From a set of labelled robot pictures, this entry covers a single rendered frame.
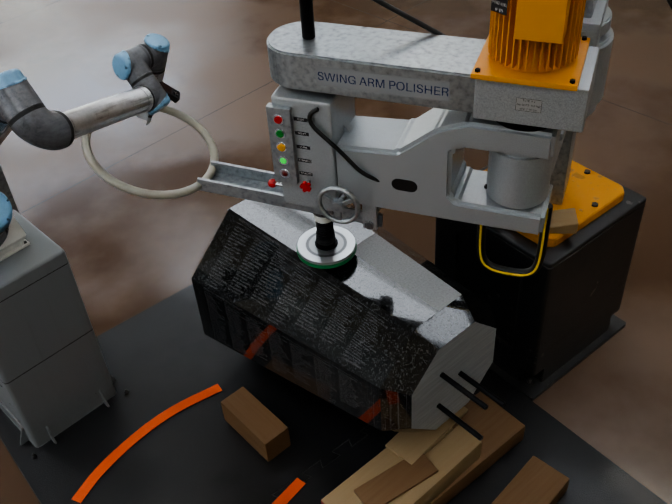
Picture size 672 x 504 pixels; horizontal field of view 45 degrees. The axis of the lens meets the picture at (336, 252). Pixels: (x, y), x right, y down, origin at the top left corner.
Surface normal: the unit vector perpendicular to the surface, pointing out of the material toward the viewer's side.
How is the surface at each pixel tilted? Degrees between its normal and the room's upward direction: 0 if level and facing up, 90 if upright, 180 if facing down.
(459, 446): 0
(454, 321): 32
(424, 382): 90
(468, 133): 90
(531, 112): 90
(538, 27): 90
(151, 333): 0
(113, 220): 0
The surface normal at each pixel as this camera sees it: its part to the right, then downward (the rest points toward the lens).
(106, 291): -0.06, -0.75
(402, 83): -0.33, 0.63
